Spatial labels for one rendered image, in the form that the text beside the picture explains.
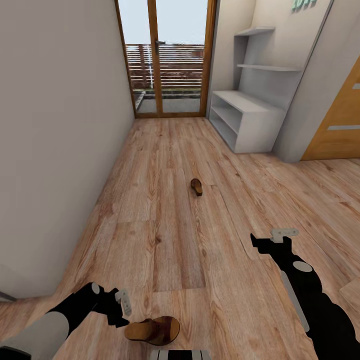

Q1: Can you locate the sandal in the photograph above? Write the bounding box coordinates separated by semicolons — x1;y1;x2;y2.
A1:
124;316;180;346
190;178;203;197

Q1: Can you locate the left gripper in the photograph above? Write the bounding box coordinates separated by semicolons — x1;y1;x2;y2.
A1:
101;288;130;328

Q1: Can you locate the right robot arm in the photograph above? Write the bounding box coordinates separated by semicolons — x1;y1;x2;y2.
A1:
250;228;360;360

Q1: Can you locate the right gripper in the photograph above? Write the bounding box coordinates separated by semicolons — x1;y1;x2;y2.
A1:
250;233;292;260

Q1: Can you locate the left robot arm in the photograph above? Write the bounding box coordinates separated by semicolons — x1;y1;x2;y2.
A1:
0;281;132;360

